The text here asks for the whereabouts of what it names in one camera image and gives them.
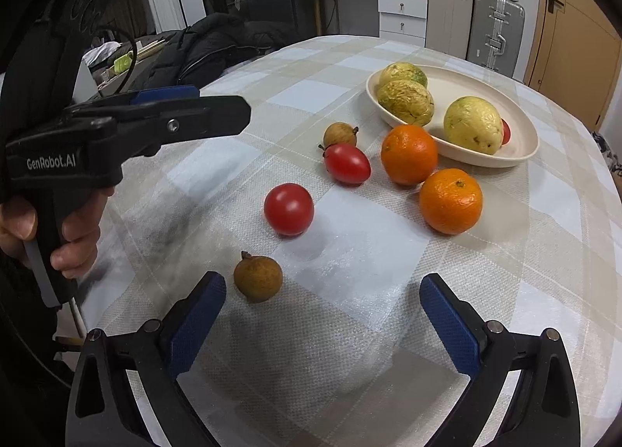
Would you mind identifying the smooth yellow passion fruit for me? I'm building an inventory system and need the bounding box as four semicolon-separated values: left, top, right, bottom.
443;96;503;156

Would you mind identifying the white desk with drawers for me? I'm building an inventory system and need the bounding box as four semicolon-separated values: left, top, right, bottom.
300;0;429;47

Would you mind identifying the orange mandarin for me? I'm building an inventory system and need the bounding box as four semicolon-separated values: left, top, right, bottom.
419;168;483;235
380;124;439;186

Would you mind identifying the black jacket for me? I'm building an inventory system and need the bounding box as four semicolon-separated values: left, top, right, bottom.
131;13;292;93

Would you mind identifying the red cherry tomato with stem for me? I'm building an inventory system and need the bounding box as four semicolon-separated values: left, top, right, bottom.
319;143;371;186

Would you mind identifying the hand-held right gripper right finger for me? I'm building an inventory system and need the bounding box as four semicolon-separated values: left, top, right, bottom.
419;273;581;447

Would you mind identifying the wrinkled yellow passion fruit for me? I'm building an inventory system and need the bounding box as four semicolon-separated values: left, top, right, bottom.
377;80;435;127

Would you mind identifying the yellow green passion fruit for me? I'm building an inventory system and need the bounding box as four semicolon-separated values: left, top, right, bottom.
379;62;428;90

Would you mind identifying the brown longan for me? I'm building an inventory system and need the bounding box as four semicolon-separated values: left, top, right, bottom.
233;251;283;304
323;121;359;148

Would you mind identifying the beige suitcase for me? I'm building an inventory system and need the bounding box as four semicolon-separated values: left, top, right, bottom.
426;0;475;60

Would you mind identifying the silver suitcase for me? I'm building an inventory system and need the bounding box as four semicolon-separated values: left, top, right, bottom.
466;0;526;77

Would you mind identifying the black cable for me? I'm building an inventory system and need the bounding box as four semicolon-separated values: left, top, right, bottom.
94;26;139;94

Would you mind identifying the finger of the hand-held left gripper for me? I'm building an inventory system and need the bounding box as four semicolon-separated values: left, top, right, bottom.
114;96;252;157
68;84;201;118

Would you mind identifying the person's left hand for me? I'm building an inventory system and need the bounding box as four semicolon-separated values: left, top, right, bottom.
0;187;115;277

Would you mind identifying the person's left forearm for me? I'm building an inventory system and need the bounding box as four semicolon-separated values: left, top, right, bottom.
0;243;73;389

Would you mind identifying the cream round plate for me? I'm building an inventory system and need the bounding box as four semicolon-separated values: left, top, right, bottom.
365;64;540;168

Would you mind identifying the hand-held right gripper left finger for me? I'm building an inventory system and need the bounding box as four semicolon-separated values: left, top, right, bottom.
65;271;227;447

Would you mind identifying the wooden door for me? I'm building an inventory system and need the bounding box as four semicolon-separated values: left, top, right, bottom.
522;0;622;131

